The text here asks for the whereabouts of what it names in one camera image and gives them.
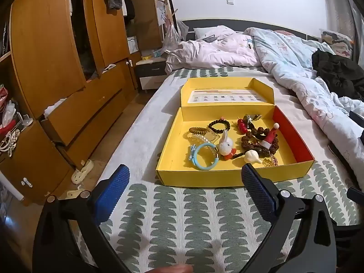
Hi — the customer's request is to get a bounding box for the yellow cardboard box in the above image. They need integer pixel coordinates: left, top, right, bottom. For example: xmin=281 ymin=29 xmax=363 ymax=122
xmin=156 ymin=77 xmax=315 ymax=187

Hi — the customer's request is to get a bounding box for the wooden wardrobe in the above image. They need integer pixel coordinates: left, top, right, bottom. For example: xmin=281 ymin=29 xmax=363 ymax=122
xmin=0 ymin=0 xmax=166 ymax=206

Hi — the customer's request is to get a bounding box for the person's left hand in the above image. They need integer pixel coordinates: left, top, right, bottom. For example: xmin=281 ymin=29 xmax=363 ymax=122
xmin=154 ymin=264 xmax=195 ymax=273

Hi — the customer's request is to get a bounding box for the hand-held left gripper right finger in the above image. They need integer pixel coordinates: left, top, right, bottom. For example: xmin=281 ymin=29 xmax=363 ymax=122
xmin=239 ymin=163 xmax=337 ymax=273

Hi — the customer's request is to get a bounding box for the white pink duvet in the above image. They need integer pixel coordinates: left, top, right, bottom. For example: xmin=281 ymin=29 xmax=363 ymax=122
xmin=166 ymin=25 xmax=265 ymax=69

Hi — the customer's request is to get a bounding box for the white rabbit plush hair clip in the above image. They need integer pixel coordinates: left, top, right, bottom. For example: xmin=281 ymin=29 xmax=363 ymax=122
xmin=218 ymin=129 xmax=235 ymax=160

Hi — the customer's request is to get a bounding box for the brown seed bead bracelet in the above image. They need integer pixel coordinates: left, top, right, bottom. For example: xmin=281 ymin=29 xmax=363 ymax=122
xmin=241 ymin=127 xmax=281 ymax=157

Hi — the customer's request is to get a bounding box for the wooden coat rack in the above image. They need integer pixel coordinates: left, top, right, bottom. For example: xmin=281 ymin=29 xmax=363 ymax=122
xmin=157 ymin=0 xmax=182 ymax=35

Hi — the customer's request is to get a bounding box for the white pillow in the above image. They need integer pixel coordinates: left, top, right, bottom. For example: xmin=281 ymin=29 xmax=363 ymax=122
xmin=194 ymin=25 xmax=228 ymax=40

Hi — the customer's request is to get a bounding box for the black bead bracelet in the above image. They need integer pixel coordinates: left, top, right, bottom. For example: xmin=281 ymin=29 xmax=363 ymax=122
xmin=208 ymin=119 xmax=230 ymax=133

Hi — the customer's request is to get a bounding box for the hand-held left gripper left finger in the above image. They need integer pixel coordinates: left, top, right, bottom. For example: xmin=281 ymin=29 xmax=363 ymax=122
xmin=33 ymin=164 xmax=134 ymax=273

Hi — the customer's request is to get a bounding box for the patterned pillow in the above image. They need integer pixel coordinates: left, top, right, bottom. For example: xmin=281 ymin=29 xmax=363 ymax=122
xmin=321 ymin=30 xmax=354 ymax=61

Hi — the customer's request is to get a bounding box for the shelf clutter pile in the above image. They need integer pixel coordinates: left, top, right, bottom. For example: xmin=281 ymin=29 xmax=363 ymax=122
xmin=0 ymin=85 xmax=32 ymax=157

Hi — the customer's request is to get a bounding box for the clear plastic bag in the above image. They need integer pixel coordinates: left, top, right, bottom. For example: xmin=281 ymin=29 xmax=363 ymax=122
xmin=162 ymin=24 xmax=182 ymax=53

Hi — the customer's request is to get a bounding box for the red bead bracelet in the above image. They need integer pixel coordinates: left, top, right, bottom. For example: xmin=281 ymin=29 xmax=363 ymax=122
xmin=237 ymin=116 xmax=251 ymax=134

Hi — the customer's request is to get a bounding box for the pearl hair claw clip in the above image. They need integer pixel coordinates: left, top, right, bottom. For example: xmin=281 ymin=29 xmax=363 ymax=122
xmin=186 ymin=129 xmax=219 ymax=148

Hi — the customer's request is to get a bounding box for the black clothing pile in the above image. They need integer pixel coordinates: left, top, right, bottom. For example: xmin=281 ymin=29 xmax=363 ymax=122
xmin=311 ymin=48 xmax=364 ymax=102

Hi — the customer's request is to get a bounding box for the wooden nightstand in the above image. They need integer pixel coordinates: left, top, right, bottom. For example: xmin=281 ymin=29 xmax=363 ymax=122
xmin=136 ymin=58 xmax=168 ymax=92

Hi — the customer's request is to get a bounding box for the black hanging garment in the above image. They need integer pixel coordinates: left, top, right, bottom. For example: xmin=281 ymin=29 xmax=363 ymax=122
xmin=122 ymin=0 xmax=136 ymax=22

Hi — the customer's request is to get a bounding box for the light blue hair tie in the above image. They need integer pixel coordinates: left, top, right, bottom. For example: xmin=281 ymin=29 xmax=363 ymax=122
xmin=189 ymin=143 xmax=220 ymax=171

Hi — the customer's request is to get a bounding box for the dark bed headboard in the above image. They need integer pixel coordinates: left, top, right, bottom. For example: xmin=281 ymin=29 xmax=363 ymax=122
xmin=180 ymin=18 xmax=319 ymax=42

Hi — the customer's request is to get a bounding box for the santa hat hair clip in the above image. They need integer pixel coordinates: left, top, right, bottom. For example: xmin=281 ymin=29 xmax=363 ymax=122
xmin=261 ymin=123 xmax=281 ymax=149

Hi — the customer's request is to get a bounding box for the light blue printed duvet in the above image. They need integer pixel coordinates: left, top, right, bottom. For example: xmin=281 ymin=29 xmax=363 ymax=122
xmin=244 ymin=27 xmax=364 ymax=174

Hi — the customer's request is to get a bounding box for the white garlic shaped charm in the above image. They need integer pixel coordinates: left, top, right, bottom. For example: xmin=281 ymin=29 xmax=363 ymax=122
xmin=245 ymin=150 xmax=263 ymax=164

